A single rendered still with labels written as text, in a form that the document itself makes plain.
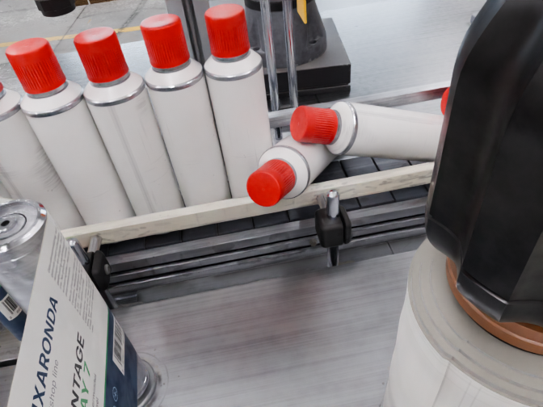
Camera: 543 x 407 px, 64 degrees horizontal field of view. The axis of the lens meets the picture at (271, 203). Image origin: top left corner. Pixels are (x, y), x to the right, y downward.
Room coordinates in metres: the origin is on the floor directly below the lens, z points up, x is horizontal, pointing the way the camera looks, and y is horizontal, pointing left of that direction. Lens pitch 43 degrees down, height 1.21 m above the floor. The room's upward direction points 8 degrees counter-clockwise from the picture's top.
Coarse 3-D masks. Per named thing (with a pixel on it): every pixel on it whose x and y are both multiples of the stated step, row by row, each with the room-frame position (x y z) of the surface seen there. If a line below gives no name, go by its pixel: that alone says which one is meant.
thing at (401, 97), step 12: (432, 84) 0.42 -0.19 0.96; (444, 84) 0.41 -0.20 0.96; (360, 96) 0.41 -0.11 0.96; (372, 96) 0.41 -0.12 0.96; (384, 96) 0.40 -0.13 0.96; (396, 96) 0.40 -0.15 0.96; (408, 96) 0.40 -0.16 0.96; (420, 96) 0.40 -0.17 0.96; (432, 96) 0.41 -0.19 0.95; (276, 120) 0.39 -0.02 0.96; (288, 120) 0.39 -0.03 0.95
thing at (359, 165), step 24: (336, 168) 0.39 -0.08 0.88; (360, 168) 0.39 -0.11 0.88; (384, 168) 0.38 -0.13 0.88; (384, 192) 0.34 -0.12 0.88; (408, 192) 0.34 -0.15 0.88; (264, 216) 0.33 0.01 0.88; (288, 216) 0.33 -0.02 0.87; (312, 216) 0.32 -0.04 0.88; (144, 240) 0.32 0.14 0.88; (168, 240) 0.31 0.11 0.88; (192, 240) 0.31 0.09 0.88
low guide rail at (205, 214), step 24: (408, 168) 0.34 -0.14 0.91; (432, 168) 0.33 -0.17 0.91; (312, 192) 0.32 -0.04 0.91; (360, 192) 0.33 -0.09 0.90; (144, 216) 0.32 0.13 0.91; (168, 216) 0.31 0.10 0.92; (192, 216) 0.31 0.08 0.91; (216, 216) 0.31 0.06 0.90; (240, 216) 0.32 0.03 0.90; (120, 240) 0.31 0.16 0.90
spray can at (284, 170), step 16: (288, 144) 0.33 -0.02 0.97; (304, 144) 0.33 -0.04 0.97; (320, 144) 0.35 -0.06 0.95; (272, 160) 0.31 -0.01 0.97; (288, 160) 0.31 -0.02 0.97; (304, 160) 0.31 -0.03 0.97; (320, 160) 0.33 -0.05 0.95; (256, 176) 0.28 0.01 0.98; (272, 176) 0.28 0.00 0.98; (288, 176) 0.29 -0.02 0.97; (304, 176) 0.30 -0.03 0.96; (256, 192) 0.28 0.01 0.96; (272, 192) 0.27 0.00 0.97; (288, 192) 0.29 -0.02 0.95
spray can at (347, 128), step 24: (312, 120) 0.33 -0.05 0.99; (336, 120) 0.34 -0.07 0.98; (360, 120) 0.34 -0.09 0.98; (384, 120) 0.34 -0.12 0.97; (408, 120) 0.35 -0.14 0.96; (432, 120) 0.37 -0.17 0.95; (336, 144) 0.33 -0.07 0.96; (360, 144) 0.33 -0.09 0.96; (384, 144) 0.33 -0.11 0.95; (408, 144) 0.34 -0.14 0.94; (432, 144) 0.35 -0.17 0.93
